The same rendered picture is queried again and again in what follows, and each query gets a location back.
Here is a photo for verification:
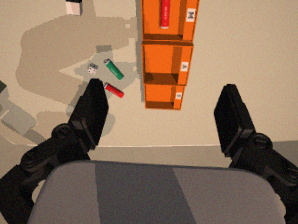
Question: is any red battery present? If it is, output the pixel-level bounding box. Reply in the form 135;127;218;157
104;83;124;98
160;0;170;29

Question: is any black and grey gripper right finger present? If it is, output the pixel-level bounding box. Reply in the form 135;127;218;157
214;84;298;224

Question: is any orange three-compartment tray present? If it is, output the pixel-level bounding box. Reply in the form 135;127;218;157
141;0;200;110

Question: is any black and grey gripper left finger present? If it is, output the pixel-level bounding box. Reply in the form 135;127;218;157
0;78;109;224

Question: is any white die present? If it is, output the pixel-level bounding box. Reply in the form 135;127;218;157
88;63;98;75

